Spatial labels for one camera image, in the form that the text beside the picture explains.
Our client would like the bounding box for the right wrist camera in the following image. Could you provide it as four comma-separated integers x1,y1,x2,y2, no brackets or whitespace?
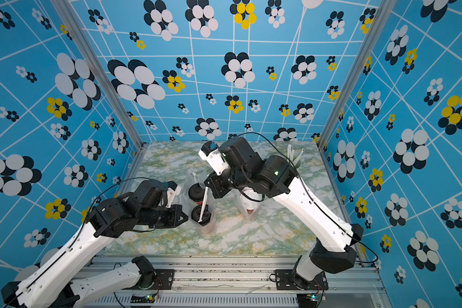
198,136,264,176

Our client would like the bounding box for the right aluminium corner post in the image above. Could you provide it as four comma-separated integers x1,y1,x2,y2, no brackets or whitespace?
318,0,397,152

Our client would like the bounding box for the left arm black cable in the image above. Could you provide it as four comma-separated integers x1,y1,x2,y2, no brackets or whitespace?
1,176,155,308

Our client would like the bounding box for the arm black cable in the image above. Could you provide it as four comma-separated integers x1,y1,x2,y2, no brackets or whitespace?
1,176,155,308
234,131,379,264

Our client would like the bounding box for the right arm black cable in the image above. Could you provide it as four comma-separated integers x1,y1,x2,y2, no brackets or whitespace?
234,131,379,264

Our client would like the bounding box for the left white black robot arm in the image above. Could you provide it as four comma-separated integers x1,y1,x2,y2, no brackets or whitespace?
1,178,188,307

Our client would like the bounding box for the clear plastic carrier bag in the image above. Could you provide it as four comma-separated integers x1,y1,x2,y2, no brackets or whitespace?
182,170,216,236
237,188,265,222

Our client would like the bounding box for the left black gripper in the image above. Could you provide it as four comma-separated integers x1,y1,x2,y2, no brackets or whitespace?
142,202,194,227

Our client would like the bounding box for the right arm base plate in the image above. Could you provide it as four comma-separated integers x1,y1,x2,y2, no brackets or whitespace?
273,269,329,291

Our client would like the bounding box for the aluminium corner post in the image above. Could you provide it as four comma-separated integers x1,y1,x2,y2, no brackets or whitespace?
318,0,397,152
51,1,144,151

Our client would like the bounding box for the left aluminium corner post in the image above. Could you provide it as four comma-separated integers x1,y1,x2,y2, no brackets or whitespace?
51,1,144,151

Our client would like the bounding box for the red cup white lid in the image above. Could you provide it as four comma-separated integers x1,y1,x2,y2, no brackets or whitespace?
243,198,260,214

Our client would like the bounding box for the red cup black lid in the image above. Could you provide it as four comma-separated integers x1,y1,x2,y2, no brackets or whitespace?
191,204,212,226
187,183,205,204

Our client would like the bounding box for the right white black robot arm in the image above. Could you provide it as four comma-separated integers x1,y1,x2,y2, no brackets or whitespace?
198,151,363,290

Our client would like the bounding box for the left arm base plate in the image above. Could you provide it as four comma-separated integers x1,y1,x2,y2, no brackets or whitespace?
128,269,175,291

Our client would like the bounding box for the aluminium rail frame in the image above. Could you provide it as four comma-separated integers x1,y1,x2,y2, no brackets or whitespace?
87,255,393,307

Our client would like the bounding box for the white wrapped straws bundle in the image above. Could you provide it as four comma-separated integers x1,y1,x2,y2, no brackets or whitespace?
287,145,305,165

